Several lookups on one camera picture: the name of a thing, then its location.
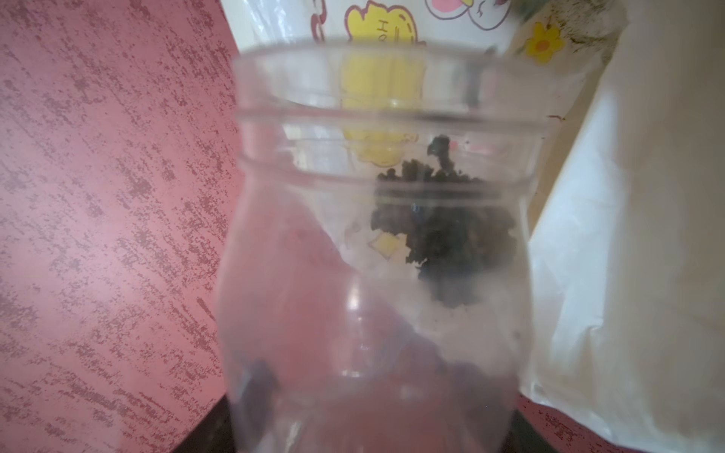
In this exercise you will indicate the white printed bin liner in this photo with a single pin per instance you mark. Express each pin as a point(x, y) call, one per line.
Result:
point(626, 215)

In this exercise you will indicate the dark tea leaves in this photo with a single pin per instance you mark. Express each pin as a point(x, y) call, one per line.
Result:
point(452, 237)

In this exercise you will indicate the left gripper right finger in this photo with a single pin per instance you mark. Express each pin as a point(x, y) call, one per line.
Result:
point(488, 409)

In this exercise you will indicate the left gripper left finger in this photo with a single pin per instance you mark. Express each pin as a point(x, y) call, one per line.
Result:
point(236, 425)

